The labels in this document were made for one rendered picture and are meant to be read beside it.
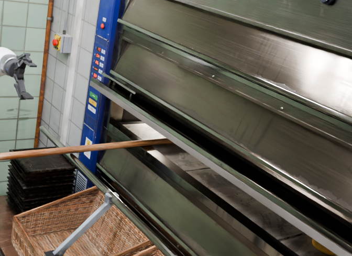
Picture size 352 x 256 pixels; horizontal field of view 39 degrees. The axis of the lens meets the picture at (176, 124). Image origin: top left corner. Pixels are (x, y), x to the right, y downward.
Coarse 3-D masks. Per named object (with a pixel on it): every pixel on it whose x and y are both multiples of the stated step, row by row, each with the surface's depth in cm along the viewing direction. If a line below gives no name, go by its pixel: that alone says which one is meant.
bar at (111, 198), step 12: (48, 132) 238; (60, 144) 227; (72, 156) 217; (84, 168) 208; (96, 180) 200; (108, 192) 193; (108, 204) 191; (120, 204) 185; (96, 216) 190; (132, 216) 179; (84, 228) 189; (144, 228) 173; (72, 240) 188; (156, 240) 167; (48, 252) 186; (60, 252) 186; (168, 252) 162
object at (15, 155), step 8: (96, 144) 226; (104, 144) 228; (112, 144) 230; (120, 144) 233; (128, 144) 235; (136, 144) 238; (144, 144) 241; (152, 144) 245; (8, 152) 201; (16, 152) 203; (24, 152) 205; (32, 152) 207; (40, 152) 209; (48, 152) 211; (56, 152) 213; (64, 152) 216; (72, 152) 218; (0, 160) 200
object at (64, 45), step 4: (56, 32) 298; (56, 36) 297; (60, 36) 292; (64, 36) 292; (68, 36) 294; (60, 40) 292; (64, 40) 293; (68, 40) 294; (60, 44) 293; (64, 44) 294; (68, 44) 295; (56, 48) 297; (60, 48) 293; (64, 48) 295; (68, 48) 296; (60, 52) 294; (64, 52) 296; (68, 52) 297
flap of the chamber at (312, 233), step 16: (112, 96) 232; (128, 96) 240; (160, 112) 229; (160, 128) 202; (176, 128) 208; (208, 144) 199; (208, 160) 178; (224, 160) 184; (240, 160) 192; (224, 176) 172; (256, 176) 177; (256, 192) 160; (272, 192) 165; (288, 192) 171; (272, 208) 155; (304, 208) 159; (304, 224) 145; (336, 224) 154; (320, 240) 141
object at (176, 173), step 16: (112, 128) 262; (160, 160) 230; (176, 176) 219; (192, 192) 210; (208, 192) 207; (224, 208) 196; (240, 224) 188; (256, 224) 189; (256, 240) 182; (272, 240) 180
